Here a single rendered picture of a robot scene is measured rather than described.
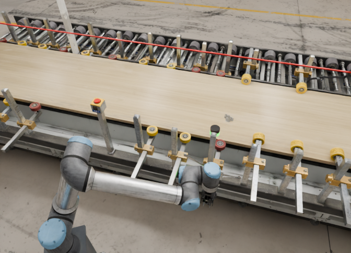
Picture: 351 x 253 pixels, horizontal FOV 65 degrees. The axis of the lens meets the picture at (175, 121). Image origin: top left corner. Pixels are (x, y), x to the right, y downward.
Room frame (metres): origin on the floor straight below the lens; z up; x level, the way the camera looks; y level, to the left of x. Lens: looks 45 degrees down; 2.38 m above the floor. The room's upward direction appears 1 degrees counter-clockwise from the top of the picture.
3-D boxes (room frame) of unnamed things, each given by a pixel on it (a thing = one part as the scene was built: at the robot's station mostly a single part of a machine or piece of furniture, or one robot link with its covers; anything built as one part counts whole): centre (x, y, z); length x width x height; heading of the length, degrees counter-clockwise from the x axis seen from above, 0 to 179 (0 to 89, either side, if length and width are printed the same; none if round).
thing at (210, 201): (0.81, -0.18, 0.97); 0.09 x 0.08 x 0.12; 163
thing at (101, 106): (1.33, 0.50, 1.18); 0.07 x 0.07 x 0.08; 73
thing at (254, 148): (1.05, -0.47, 0.87); 0.03 x 0.03 x 0.48; 73
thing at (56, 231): (0.66, 0.70, 0.79); 0.17 x 0.15 x 0.18; 0
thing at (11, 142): (1.47, 1.19, 0.82); 0.43 x 0.03 x 0.04; 163
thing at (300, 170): (0.97, -0.73, 0.95); 0.13 x 0.06 x 0.05; 73
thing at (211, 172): (0.83, -0.18, 1.14); 0.10 x 0.09 x 0.12; 90
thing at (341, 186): (0.86, -0.98, 0.95); 0.50 x 0.04 x 0.04; 163
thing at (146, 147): (1.25, 0.23, 0.84); 0.13 x 0.06 x 0.05; 73
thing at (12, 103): (1.54, 1.21, 0.93); 0.03 x 0.03 x 0.48; 73
